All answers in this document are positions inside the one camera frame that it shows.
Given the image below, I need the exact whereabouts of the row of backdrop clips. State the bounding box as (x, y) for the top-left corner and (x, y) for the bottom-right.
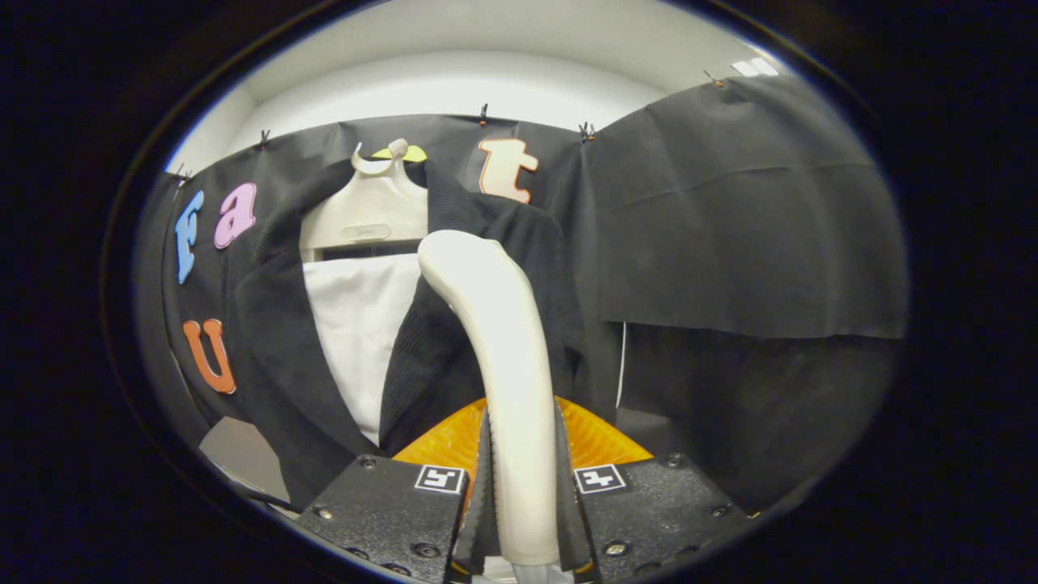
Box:
(172, 71), (724, 200)

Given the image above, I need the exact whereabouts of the black backdrop cloth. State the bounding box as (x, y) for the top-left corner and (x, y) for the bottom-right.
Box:
(134, 75), (909, 516)

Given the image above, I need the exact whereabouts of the grey cabinet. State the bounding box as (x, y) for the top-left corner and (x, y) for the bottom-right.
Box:
(199, 416), (291, 504)

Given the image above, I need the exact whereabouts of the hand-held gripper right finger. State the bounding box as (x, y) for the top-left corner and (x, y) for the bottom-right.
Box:
(554, 396), (751, 584)

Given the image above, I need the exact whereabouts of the cream clothes hanger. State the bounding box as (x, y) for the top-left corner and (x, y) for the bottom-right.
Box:
(298, 138), (429, 262)

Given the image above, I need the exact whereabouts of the cream garment steamer head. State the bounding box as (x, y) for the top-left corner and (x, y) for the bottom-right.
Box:
(418, 230), (560, 567)

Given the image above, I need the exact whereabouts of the black blazer jacket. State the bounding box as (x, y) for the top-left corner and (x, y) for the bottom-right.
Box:
(227, 158), (625, 512)

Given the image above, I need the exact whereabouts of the white steamer board pad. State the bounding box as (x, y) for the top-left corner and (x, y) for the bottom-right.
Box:
(302, 253), (422, 447)

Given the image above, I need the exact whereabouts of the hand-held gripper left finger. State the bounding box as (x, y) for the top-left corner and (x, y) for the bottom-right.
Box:
(294, 397), (491, 584)

